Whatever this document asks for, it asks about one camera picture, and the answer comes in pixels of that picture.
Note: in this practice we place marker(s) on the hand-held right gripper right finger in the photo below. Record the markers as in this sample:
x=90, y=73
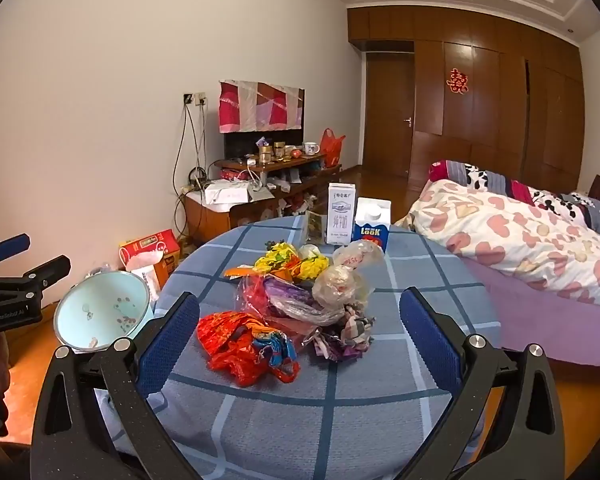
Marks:
x=430, y=335

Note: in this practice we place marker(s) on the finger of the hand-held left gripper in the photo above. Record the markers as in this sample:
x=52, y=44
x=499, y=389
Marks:
x=10, y=247
x=45, y=267

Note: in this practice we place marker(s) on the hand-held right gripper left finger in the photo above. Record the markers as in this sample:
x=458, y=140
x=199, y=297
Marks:
x=172, y=330

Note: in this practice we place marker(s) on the red plastic bag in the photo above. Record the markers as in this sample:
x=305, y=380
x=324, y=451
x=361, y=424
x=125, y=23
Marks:
x=225, y=335

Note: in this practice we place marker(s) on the light blue enamel basin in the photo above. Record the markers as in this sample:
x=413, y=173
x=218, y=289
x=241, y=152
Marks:
x=100, y=310

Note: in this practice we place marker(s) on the checked wrapper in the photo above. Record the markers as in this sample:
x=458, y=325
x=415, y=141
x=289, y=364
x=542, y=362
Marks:
x=350, y=330

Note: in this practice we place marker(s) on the blue striped wrapper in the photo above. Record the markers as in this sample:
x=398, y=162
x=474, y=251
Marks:
x=275, y=350

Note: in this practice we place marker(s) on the white printed plastic bag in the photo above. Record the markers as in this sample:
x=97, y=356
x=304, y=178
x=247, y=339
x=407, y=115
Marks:
x=355, y=255

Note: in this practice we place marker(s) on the purple plastic bag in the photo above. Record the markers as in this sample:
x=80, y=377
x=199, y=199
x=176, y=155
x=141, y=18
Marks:
x=280, y=292

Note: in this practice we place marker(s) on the yellow snack wrapper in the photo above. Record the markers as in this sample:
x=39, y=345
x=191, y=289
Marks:
x=312, y=267
x=275, y=257

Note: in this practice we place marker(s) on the person's left hand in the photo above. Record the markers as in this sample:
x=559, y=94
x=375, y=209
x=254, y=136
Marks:
x=0, y=360

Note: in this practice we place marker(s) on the white paper bag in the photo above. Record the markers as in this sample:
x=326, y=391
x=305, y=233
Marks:
x=142, y=270

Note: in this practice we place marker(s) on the red cardboard box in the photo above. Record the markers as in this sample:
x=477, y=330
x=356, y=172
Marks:
x=150, y=247

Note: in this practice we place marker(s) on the purple bed sheet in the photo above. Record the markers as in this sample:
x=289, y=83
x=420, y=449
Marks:
x=530, y=320

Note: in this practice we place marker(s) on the wooden television cabinet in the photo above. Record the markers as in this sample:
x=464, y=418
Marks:
x=205, y=220

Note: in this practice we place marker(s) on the blue milk carton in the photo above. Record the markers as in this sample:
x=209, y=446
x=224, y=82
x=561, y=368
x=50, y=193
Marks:
x=370, y=232

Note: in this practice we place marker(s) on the heart printed quilt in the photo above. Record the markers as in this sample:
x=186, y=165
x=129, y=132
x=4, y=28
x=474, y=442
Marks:
x=505, y=240

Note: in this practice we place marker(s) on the white flat box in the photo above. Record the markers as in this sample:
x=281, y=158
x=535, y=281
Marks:
x=227, y=194

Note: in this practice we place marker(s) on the white milk carton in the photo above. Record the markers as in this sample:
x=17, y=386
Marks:
x=341, y=215

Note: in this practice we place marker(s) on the person's dark clothing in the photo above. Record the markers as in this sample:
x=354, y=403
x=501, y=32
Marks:
x=5, y=462

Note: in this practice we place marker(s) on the small clear packet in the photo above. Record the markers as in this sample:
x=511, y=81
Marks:
x=316, y=225

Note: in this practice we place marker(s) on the folded patterned blanket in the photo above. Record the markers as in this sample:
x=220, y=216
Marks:
x=485, y=180

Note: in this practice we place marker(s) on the gold jar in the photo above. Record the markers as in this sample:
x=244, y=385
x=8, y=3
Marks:
x=279, y=150
x=265, y=155

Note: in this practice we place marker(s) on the black television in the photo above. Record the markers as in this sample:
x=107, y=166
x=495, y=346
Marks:
x=245, y=142

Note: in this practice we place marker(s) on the orange red shopping bag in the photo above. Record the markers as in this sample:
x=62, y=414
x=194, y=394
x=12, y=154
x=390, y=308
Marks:
x=332, y=147

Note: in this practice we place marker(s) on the wooden door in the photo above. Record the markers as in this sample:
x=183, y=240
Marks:
x=387, y=120

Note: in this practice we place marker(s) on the white mug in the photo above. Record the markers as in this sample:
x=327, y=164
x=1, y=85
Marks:
x=310, y=148

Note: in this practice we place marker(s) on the wooden wardrobe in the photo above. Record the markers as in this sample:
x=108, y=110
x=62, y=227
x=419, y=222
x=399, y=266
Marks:
x=480, y=100

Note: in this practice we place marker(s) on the red paper decoration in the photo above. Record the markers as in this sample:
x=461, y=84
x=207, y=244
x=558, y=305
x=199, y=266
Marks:
x=457, y=80

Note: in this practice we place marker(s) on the wall socket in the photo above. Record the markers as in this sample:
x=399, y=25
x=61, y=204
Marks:
x=195, y=98

